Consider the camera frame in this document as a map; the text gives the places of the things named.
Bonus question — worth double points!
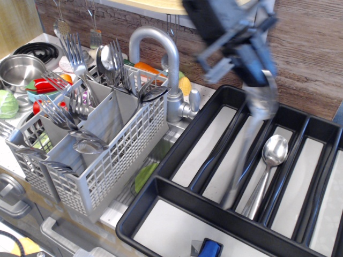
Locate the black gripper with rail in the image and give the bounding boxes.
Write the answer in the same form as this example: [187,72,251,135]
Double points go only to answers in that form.
[197,21,276,87]

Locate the big steel spoon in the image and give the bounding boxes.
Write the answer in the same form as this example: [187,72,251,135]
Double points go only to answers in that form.
[220,71,279,210]

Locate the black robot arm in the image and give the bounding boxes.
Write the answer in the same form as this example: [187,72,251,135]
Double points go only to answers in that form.
[182,1,278,87]

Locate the steel spoon in tray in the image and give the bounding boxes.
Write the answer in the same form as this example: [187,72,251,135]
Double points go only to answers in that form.
[242,134,288,220]

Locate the dark spoon at basket corner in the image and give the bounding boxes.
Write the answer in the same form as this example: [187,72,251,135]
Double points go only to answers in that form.
[139,86,168,104]

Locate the black cutlery tray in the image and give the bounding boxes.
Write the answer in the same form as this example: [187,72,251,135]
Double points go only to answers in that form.
[116,85,342,256]

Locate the steel fork beside spoon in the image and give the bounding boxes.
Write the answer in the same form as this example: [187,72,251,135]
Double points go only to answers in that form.
[109,39,125,86]

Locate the steel spoon in basket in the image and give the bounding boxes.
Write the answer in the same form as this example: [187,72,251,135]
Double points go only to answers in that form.
[96,45,116,86]

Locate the steel spoon lying on basket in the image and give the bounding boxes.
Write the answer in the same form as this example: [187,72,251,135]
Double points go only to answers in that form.
[68,129,109,155]

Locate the grey plastic cutlery basket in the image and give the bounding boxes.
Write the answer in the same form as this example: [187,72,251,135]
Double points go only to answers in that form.
[5,63,170,224]

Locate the toy corn cob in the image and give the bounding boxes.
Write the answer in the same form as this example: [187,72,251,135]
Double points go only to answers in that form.
[178,77,192,96]

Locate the silver kitchen faucet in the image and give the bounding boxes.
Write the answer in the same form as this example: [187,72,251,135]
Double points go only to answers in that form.
[129,26,200,122]

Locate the light wooden shelf board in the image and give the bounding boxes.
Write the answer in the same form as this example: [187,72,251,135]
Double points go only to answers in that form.
[107,0,251,16]

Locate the toy carrot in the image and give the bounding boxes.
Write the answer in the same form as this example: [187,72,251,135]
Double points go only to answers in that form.
[134,62,159,75]

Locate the green toy leaf in sink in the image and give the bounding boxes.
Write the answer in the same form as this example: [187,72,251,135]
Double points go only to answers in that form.
[134,163,159,193]

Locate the hanging small spatula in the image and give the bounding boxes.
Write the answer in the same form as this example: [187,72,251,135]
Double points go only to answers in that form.
[85,0,102,49]

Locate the short steel fork middle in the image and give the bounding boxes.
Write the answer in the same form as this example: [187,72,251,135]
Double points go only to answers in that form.
[68,87,90,120]

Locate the tall steel fork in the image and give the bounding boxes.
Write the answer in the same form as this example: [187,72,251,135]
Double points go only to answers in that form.
[60,33,99,108]

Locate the blue object at bottom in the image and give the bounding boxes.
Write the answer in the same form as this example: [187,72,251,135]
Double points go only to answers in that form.
[190,238,223,257]

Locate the hanging skimmer ladle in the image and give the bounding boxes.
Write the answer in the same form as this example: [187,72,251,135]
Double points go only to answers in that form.
[53,0,70,38]

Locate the steel fork front left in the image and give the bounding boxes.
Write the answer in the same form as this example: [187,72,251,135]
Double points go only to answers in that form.
[37,95,77,130]

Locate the black stove burner coil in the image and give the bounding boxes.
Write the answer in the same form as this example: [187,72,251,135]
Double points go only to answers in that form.
[13,42,59,64]

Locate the red toy pepper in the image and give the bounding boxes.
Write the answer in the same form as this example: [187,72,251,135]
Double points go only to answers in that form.
[25,78,69,95]

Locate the steel pot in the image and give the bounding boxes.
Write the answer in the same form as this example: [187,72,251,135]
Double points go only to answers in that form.
[1,54,46,93]

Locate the green toy cabbage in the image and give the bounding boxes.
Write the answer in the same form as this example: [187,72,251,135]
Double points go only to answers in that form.
[1,89,19,119]

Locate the yellow toy at bottom left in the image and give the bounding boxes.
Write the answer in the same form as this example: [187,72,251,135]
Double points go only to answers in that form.
[11,238,41,256]

